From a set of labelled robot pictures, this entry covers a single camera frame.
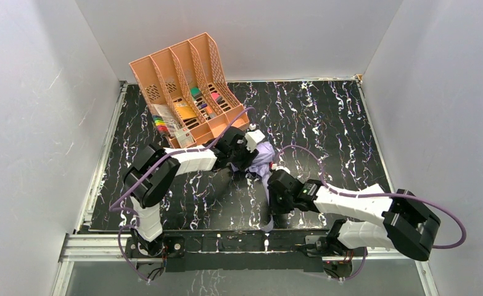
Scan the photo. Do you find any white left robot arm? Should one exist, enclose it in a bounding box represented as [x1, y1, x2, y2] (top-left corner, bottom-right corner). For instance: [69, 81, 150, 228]
[123, 126, 266, 244]

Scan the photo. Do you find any lavender folding umbrella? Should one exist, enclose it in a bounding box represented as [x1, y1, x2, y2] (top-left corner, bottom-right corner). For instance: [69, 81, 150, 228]
[229, 141, 277, 234]

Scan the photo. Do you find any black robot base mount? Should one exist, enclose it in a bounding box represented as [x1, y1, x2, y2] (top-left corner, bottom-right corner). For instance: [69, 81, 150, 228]
[122, 229, 365, 279]

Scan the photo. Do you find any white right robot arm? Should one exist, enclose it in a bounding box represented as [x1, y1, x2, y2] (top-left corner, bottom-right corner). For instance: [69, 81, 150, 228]
[267, 169, 440, 261]

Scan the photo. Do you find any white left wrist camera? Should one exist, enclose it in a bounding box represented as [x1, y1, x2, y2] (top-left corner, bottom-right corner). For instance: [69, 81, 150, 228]
[244, 123, 266, 152]

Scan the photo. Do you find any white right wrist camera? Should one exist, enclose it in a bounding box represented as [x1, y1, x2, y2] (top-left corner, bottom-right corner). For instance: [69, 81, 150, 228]
[270, 163, 291, 173]

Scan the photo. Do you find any colourful marker pen pack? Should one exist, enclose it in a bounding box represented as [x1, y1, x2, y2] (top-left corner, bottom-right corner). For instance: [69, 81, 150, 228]
[152, 115, 175, 136]

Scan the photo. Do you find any orange plastic desk organizer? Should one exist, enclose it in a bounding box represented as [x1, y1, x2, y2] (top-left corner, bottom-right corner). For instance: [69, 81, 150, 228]
[130, 33, 250, 148]

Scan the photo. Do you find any small white red box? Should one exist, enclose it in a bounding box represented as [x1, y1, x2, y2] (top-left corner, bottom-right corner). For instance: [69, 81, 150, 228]
[174, 128, 195, 148]

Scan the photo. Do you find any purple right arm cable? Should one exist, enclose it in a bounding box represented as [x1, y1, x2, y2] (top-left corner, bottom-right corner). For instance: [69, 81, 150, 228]
[276, 145, 468, 282]

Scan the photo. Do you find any yellow sticky note pad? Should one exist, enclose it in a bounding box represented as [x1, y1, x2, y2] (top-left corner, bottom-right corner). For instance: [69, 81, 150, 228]
[174, 102, 197, 120]

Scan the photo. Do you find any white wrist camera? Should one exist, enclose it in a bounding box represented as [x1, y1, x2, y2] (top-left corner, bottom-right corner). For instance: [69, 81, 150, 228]
[244, 123, 266, 152]
[270, 163, 291, 173]

